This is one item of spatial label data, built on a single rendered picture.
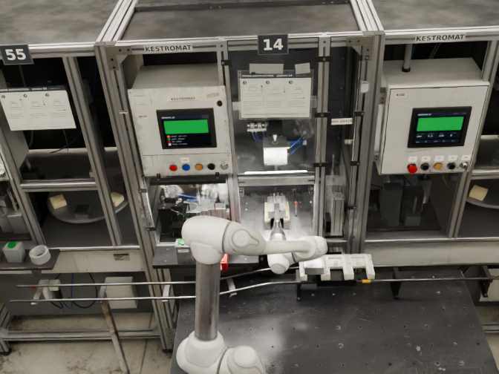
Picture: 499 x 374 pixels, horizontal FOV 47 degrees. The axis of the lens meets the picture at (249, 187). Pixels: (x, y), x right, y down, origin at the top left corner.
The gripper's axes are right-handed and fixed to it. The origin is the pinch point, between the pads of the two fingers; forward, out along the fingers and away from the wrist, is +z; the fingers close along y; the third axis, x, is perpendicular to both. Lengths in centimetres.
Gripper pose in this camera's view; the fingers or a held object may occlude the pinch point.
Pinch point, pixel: (277, 213)
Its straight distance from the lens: 301.5
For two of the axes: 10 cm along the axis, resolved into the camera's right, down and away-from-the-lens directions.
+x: -10.0, 0.3, 0.4
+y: -0.5, -7.9, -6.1
